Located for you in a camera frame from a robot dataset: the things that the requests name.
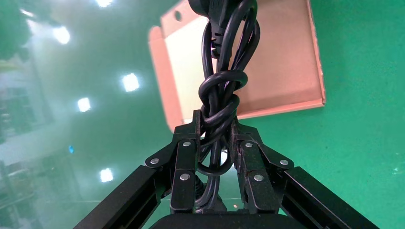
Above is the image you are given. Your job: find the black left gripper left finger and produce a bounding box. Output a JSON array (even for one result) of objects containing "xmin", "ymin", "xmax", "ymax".
[{"xmin": 74, "ymin": 109, "xmax": 203, "ymax": 229}]

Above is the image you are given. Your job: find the open brown cardboard box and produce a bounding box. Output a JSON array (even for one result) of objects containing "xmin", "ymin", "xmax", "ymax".
[{"xmin": 148, "ymin": 0, "xmax": 327, "ymax": 134}]

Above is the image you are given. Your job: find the green table cloth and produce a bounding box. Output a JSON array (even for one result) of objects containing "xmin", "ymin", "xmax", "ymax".
[{"xmin": 218, "ymin": 0, "xmax": 405, "ymax": 229}]

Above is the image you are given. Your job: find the black power cable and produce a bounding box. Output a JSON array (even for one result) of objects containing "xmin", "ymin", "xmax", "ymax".
[{"xmin": 188, "ymin": 0, "xmax": 262, "ymax": 214}]

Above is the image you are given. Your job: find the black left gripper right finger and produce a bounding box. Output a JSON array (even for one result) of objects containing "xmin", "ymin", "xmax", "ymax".
[{"xmin": 230, "ymin": 116, "xmax": 380, "ymax": 229}]

